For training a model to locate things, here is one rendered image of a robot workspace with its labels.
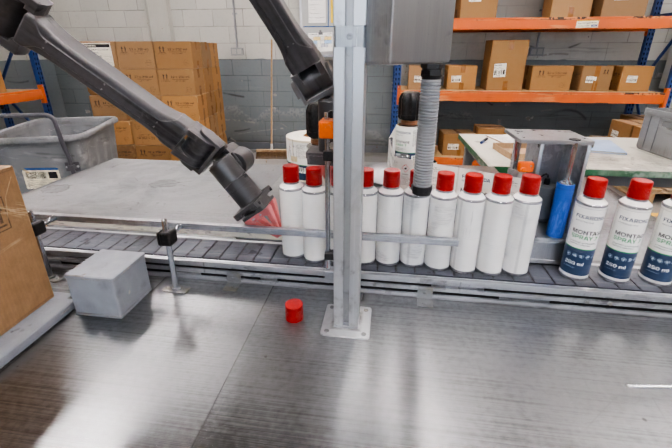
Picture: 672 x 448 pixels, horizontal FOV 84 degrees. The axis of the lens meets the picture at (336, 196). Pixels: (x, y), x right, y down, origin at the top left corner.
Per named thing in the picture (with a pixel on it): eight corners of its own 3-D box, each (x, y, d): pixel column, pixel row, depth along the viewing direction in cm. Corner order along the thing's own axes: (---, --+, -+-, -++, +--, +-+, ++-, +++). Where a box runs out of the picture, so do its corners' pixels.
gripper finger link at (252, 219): (296, 219, 86) (270, 187, 84) (289, 233, 79) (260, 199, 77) (274, 233, 88) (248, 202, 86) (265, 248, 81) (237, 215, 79)
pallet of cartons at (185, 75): (234, 160, 479) (222, 42, 429) (213, 181, 403) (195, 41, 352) (141, 160, 481) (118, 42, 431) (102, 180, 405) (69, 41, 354)
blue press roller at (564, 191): (555, 249, 82) (572, 177, 76) (561, 256, 79) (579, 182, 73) (539, 248, 82) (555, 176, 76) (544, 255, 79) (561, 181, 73)
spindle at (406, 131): (417, 170, 139) (424, 90, 129) (419, 177, 131) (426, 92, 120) (393, 169, 140) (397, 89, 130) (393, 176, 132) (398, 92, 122)
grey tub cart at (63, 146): (61, 209, 332) (30, 98, 297) (138, 203, 344) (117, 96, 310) (1, 260, 251) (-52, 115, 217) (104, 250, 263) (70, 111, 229)
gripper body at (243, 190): (274, 190, 85) (253, 164, 83) (260, 208, 76) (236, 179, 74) (253, 205, 87) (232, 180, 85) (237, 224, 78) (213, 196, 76)
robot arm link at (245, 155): (175, 159, 77) (198, 129, 75) (200, 146, 88) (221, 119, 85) (221, 197, 79) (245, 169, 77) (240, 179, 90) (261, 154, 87)
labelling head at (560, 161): (546, 237, 91) (570, 131, 81) (569, 265, 79) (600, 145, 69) (485, 233, 92) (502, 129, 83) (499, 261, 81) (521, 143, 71)
